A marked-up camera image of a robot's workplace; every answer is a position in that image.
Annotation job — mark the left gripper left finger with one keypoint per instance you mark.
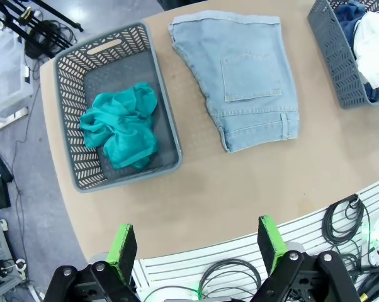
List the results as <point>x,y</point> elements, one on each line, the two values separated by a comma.
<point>123,251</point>

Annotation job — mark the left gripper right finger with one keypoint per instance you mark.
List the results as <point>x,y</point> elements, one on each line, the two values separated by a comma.
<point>271,245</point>

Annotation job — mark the green top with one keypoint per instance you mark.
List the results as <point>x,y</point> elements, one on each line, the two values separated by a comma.
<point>123,132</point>

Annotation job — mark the light blue denim shorts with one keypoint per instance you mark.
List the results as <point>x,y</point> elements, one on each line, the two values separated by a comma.
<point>240,78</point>

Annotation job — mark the white shorts with black trim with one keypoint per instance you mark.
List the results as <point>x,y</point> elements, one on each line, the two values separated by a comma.
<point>375,47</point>

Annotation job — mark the dark blue denim shorts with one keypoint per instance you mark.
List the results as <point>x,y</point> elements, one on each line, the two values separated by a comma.
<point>347,12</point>

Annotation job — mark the white slatted mounting plate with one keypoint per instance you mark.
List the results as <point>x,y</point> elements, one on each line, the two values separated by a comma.
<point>303,226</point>

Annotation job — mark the grey metal rack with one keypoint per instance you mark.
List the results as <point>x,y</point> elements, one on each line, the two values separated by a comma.
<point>0,251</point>

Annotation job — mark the black block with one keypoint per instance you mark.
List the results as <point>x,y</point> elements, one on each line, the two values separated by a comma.
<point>0,192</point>

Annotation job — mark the white floor strip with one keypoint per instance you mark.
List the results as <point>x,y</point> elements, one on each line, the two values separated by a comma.
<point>10,119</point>

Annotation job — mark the grey plastic woven basket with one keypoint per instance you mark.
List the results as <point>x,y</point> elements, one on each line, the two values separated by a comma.
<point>334,56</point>
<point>126,69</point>

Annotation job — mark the clear plastic storage bin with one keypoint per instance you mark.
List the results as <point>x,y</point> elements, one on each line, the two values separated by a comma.
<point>3,69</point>

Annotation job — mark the black camera tripod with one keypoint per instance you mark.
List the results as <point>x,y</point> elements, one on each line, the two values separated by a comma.
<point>35,23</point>

